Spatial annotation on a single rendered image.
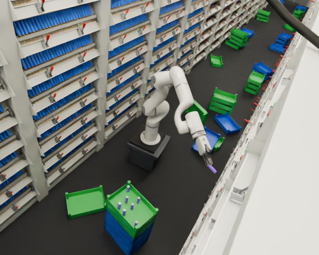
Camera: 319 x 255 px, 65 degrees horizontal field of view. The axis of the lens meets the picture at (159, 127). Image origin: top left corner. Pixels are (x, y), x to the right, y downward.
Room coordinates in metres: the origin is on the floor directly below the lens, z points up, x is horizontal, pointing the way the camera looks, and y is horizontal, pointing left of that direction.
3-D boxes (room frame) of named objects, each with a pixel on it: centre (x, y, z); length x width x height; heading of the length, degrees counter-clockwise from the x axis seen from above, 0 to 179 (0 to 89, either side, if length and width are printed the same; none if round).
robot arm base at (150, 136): (1.69, 0.06, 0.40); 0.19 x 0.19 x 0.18
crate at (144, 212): (0.89, 0.05, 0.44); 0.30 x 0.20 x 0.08; 55
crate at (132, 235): (0.89, 0.05, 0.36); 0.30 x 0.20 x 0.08; 55
